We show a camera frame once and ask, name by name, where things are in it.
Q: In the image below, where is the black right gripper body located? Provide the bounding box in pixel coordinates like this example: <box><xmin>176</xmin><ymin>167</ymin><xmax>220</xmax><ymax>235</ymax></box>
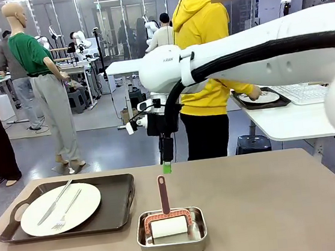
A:
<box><xmin>144</xmin><ymin>110</ymin><xmax>170</xmax><ymax>138</ymax></box>

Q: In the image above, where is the grey round plate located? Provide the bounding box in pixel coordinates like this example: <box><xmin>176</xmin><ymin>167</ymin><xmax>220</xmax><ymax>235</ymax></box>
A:
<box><xmin>238</xmin><ymin>87</ymin><xmax>281</xmax><ymax>107</ymax></box>

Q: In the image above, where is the person's right forearm yellow sleeve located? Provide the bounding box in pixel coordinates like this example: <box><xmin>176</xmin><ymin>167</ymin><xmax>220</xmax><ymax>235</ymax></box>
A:
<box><xmin>225</xmin><ymin>75</ymin><xmax>257</xmax><ymax>99</ymax></box>

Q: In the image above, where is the person's right hand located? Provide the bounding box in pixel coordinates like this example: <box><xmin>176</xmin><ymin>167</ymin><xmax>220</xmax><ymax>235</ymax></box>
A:
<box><xmin>247</xmin><ymin>85</ymin><xmax>264</xmax><ymax>102</ymax></box>

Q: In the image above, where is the white height-adjustable desk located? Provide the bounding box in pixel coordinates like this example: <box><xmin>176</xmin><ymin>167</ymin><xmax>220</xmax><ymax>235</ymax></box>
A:
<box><xmin>103</xmin><ymin>57</ymin><xmax>156</xmax><ymax>131</ymax></box>

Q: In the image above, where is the dark brown serving tray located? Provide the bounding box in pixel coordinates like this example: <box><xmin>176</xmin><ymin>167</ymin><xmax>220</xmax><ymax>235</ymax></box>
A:
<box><xmin>0</xmin><ymin>172</ymin><xmax>141</xmax><ymax>246</ymax></box>

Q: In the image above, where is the grey plastic stool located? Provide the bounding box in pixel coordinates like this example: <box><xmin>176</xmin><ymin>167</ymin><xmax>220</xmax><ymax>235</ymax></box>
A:
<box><xmin>67</xmin><ymin>86</ymin><xmax>93</xmax><ymax>116</ymax></box>

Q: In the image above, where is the person in white shirt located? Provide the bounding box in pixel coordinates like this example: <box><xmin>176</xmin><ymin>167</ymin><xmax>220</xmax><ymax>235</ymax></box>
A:
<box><xmin>142</xmin><ymin>12</ymin><xmax>177</xmax><ymax>55</ymax></box>

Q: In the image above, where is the black tripod stand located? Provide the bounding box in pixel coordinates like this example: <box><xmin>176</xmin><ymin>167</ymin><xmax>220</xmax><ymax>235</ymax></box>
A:
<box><xmin>91</xmin><ymin>25</ymin><xmax>112</xmax><ymax>81</ymax></box>

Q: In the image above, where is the person in black clothes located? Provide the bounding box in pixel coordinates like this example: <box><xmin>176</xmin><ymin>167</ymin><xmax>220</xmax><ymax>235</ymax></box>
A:
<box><xmin>115</xmin><ymin>18</ymin><xmax>137</xmax><ymax>61</ymax></box>

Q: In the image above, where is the white workbench with shelves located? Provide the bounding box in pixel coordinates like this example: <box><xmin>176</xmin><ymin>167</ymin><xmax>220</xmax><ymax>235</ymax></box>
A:
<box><xmin>49</xmin><ymin>43</ymin><xmax>101</xmax><ymax>112</ymax></box>

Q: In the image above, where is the person in yellow hoodie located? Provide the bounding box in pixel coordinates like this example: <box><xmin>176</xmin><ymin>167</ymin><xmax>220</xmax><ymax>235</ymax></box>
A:
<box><xmin>167</xmin><ymin>0</ymin><xmax>270</xmax><ymax>162</ymax></box>

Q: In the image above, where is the rectangular metal tin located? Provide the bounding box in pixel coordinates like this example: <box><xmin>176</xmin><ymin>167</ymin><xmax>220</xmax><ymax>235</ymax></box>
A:
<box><xmin>134</xmin><ymin>204</ymin><xmax>210</xmax><ymax>251</ymax></box>

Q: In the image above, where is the white round plate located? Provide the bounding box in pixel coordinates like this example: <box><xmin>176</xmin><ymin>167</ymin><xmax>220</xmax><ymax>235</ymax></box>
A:
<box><xmin>16</xmin><ymin>180</ymin><xmax>106</xmax><ymax>239</ymax></box>

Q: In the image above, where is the silver fork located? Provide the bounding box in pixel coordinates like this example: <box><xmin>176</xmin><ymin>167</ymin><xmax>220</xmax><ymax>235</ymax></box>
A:
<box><xmin>47</xmin><ymin>188</ymin><xmax>87</xmax><ymax>231</ymax></box>

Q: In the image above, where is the black serving tray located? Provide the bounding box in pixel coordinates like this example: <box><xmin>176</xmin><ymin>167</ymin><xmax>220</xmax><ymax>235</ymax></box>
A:
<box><xmin>230</xmin><ymin>83</ymin><xmax>292</xmax><ymax>113</ymax></box>

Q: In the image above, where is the silver table knife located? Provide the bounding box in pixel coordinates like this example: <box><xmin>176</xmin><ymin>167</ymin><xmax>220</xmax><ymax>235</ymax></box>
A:
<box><xmin>32</xmin><ymin>179</ymin><xmax>78</xmax><ymax>227</ymax></box>

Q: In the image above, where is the white rounded side table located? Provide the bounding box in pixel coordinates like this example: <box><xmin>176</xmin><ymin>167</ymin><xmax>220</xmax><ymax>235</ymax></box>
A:
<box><xmin>229</xmin><ymin>79</ymin><xmax>335</xmax><ymax>155</ymax></box>

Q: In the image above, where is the white computer keyboard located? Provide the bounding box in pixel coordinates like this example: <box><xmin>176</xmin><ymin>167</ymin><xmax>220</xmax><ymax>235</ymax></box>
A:
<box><xmin>271</xmin><ymin>79</ymin><xmax>333</xmax><ymax>109</ymax></box>

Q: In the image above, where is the mannequin in green shirt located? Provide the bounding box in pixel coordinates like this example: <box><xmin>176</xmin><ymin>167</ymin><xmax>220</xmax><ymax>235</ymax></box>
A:
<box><xmin>0</xmin><ymin>0</ymin><xmax>88</xmax><ymax>177</ymax></box>

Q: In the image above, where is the person in grey jacket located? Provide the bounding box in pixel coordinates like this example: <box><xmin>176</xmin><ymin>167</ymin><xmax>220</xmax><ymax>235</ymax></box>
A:
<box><xmin>0</xmin><ymin>26</ymin><xmax>47</xmax><ymax>135</ymax></box>

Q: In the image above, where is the white panel board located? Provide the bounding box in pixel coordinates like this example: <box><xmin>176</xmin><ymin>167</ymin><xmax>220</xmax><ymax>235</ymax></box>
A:
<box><xmin>255</xmin><ymin>0</ymin><xmax>296</xmax><ymax>26</ymax></box>

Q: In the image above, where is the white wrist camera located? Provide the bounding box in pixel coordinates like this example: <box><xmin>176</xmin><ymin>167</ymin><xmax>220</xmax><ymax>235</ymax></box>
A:
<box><xmin>137</xmin><ymin>99</ymin><xmax>155</xmax><ymax>112</ymax></box>

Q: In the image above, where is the lint roller with brown handle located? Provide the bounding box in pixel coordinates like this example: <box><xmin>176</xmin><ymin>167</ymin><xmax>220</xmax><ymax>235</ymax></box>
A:
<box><xmin>138</xmin><ymin>172</ymin><xmax>197</xmax><ymax>241</ymax></box>

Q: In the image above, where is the mannequin base plate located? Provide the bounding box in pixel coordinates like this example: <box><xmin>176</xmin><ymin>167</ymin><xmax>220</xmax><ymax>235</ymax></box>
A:
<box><xmin>50</xmin><ymin>158</ymin><xmax>92</xmax><ymax>178</ymax></box>

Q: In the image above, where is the black cable sleeve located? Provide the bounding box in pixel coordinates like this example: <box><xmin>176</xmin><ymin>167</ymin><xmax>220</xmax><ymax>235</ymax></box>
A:
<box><xmin>154</xmin><ymin>30</ymin><xmax>335</xmax><ymax>135</ymax></box>

